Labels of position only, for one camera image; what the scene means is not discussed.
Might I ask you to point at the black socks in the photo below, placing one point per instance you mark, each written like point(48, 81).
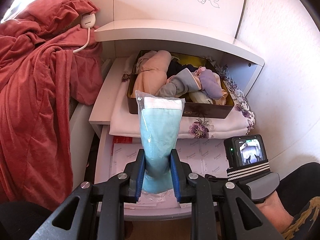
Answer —
point(180, 67)

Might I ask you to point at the white floral cloth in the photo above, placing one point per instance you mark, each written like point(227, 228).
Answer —
point(175, 130)

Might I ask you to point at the white floral headboard panel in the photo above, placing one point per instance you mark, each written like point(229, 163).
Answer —
point(150, 2)

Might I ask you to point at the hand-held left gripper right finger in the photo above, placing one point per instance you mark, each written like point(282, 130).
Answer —
point(175, 177)

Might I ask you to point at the grey cloth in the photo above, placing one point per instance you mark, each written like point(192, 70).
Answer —
point(178, 85)

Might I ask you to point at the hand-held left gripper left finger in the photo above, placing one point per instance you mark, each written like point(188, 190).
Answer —
point(140, 177)

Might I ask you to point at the white mattress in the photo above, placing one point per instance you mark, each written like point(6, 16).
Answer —
point(80, 115)

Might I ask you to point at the pale green cloth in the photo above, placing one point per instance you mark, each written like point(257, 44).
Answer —
point(198, 97)

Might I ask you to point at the person's right forearm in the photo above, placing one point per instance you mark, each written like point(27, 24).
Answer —
point(272, 210)

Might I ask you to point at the peach cloth bundle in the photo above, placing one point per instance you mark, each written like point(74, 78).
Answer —
point(152, 80)

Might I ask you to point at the gold tin box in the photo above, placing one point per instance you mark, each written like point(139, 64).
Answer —
point(212, 111)

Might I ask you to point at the white nightstand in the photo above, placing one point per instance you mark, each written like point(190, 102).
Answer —
point(175, 35)

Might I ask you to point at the lilac cloth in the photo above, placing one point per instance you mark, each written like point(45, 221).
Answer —
point(211, 86)

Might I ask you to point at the clear plastic packet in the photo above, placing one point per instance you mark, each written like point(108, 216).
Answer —
point(160, 197)

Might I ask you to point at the red blanket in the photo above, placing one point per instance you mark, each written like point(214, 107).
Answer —
point(32, 92)

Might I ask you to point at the person's right leg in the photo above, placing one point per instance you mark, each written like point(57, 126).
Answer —
point(302, 180)

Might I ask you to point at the blue cloth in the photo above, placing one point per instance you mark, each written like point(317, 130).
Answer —
point(157, 135)

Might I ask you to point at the red packet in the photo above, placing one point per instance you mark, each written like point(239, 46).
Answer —
point(125, 139)

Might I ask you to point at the person's leg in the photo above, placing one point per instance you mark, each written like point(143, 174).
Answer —
point(302, 180)
point(17, 220)

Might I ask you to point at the person's left leg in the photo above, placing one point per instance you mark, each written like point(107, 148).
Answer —
point(17, 220)

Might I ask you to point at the small peach stocking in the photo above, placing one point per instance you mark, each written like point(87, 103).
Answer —
point(220, 101)

